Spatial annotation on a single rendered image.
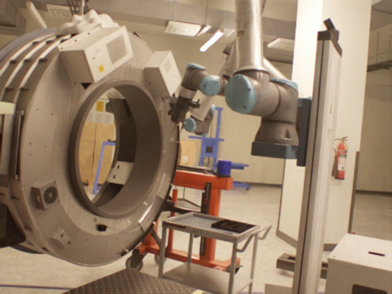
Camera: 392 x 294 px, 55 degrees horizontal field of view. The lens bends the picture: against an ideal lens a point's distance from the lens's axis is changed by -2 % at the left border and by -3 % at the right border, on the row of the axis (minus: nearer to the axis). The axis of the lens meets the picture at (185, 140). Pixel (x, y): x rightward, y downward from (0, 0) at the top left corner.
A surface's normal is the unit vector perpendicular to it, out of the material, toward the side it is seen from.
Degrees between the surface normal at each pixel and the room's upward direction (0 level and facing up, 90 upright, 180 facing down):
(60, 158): 90
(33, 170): 90
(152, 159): 80
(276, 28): 90
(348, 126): 90
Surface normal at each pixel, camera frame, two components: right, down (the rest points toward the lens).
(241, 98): -0.81, 0.01
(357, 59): 0.18, 0.03
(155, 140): -0.49, 0.14
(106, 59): 0.87, 0.09
